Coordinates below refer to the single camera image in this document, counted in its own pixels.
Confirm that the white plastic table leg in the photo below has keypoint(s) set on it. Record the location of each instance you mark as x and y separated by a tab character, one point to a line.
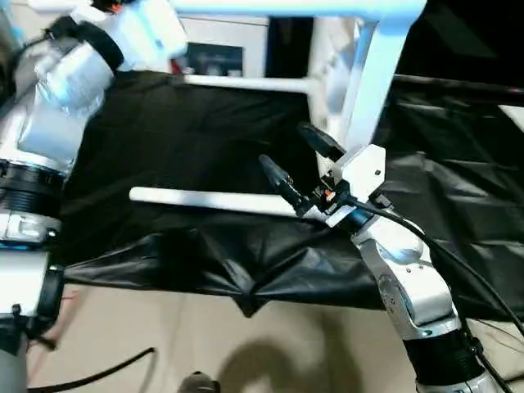
204	200
245	84
266	7

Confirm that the dark rounded robot foot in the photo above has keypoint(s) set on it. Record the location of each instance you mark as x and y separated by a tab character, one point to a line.
198	382

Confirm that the white flat board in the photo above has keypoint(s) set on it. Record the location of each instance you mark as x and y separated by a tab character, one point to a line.
513	112

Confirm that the black mat cloth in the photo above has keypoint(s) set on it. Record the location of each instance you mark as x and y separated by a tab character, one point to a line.
184	143

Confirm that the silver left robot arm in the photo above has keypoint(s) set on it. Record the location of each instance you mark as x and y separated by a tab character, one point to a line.
69	82

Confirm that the red carton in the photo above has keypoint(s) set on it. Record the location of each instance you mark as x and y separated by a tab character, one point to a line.
177	66

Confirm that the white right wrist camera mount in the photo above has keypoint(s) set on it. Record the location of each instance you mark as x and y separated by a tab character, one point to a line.
364	168

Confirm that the white plastic table top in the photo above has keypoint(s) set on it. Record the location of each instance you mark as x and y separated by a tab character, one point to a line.
368	82

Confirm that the white sideboard cabinet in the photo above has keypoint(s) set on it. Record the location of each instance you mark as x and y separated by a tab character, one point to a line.
229	37

